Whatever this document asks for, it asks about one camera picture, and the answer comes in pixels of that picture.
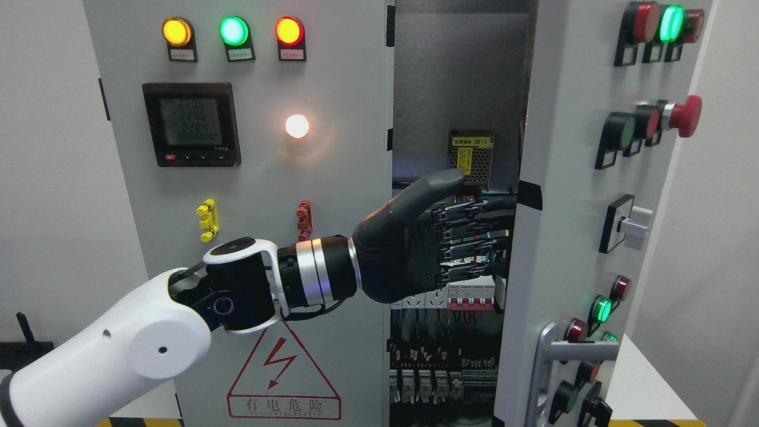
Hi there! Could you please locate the dark grey robot left hand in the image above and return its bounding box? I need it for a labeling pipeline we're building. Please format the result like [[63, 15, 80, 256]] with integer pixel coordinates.
[[352, 168, 516, 304]]

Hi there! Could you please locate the grey cabinet door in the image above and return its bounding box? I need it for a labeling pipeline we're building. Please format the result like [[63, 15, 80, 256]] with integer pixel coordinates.
[[495, 1, 712, 426], [84, 1, 393, 426]]

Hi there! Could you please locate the white socket breaker row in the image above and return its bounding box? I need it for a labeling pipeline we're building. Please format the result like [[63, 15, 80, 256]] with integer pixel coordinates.
[[391, 281, 495, 313]]

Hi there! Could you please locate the perforated metal power supply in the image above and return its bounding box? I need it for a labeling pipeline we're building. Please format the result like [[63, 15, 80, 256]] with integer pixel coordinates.
[[448, 129, 495, 189]]

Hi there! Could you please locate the black relay terminal row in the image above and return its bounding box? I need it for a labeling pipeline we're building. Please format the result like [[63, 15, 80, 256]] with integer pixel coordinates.
[[387, 337, 499, 406]]

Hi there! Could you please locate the red electric hazard sticker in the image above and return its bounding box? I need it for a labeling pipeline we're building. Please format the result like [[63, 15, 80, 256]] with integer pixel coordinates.
[[226, 323, 342, 420]]

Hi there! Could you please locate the red indicator lamp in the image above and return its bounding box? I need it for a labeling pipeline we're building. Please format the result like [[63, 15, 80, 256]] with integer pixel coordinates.
[[275, 15, 307, 62]]

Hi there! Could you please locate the black digital power meter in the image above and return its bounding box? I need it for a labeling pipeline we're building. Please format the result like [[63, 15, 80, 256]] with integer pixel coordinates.
[[142, 82, 242, 168]]

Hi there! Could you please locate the green indicator lamp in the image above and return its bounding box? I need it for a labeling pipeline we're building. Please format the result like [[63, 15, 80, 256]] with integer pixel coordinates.
[[219, 15, 256, 62]]

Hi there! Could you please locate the red emergency stop button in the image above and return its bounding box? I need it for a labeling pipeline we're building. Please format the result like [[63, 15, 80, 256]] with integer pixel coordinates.
[[656, 95, 703, 138]]

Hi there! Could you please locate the yellow indicator lamp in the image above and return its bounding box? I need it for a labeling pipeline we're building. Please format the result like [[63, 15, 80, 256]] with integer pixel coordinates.
[[161, 16, 197, 62]]

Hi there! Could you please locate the black box left corner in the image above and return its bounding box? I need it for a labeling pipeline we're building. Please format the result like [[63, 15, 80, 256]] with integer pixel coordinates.
[[1, 313, 55, 372]]

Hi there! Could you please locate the red terminal post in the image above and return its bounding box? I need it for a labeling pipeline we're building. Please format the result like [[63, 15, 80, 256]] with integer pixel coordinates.
[[296, 199, 312, 241]]

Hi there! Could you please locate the silver door handle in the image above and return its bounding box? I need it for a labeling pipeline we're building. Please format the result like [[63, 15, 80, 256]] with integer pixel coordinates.
[[524, 323, 621, 426]]

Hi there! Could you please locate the white knob selector switch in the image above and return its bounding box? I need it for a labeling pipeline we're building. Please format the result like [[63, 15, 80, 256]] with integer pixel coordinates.
[[598, 194, 654, 254]]

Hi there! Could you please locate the yellow terminal post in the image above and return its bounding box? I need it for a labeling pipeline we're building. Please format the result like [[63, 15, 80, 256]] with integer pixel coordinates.
[[196, 198, 219, 243]]

